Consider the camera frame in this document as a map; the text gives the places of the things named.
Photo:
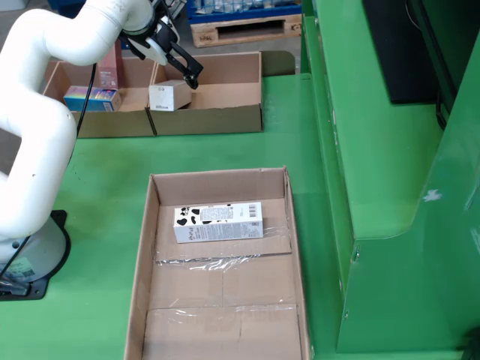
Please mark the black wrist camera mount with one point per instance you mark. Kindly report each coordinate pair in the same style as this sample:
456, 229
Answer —
161, 7

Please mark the tall pink red carton box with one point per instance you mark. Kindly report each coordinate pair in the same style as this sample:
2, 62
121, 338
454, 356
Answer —
110, 75

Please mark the blue iridescent carton box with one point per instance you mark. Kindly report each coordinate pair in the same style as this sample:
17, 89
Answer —
101, 99

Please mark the wooden pallet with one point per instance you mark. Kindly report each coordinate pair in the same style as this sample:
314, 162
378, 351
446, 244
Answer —
204, 35

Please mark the large shallow cardboard tray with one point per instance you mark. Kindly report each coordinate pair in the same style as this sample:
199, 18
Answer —
243, 300

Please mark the black monitor panel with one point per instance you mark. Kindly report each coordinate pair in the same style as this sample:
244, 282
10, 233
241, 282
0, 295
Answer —
397, 56

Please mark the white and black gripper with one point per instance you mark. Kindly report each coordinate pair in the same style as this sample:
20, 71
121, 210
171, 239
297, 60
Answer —
155, 50

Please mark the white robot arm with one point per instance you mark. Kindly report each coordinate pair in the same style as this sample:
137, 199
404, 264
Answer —
37, 131

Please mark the empty cardboard box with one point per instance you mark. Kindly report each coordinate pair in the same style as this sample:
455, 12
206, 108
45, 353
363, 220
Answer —
225, 120

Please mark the cow print white carton box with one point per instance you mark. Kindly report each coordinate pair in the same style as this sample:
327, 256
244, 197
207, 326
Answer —
225, 225

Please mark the plain white carton box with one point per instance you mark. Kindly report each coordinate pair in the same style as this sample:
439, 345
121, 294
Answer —
165, 95

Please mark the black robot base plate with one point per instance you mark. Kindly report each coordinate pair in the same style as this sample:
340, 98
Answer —
37, 290

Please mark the green metal machine housing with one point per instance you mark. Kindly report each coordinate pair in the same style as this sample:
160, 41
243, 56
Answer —
375, 150

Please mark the cardboard box with cartons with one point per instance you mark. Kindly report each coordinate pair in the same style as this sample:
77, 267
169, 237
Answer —
112, 123

